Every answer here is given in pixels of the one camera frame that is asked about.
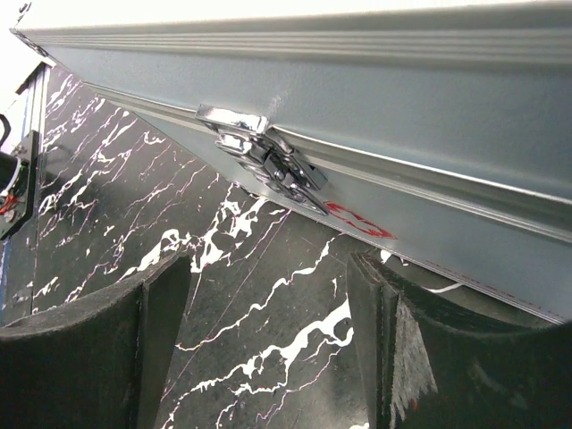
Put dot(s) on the grey metal medicine case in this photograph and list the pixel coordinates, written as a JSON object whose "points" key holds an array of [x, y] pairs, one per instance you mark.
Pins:
{"points": [[437, 130]]}

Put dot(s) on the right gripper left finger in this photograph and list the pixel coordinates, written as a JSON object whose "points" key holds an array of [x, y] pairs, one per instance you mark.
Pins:
{"points": [[100, 361]]}

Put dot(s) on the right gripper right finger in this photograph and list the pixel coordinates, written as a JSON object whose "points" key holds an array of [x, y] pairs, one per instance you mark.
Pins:
{"points": [[426, 362]]}

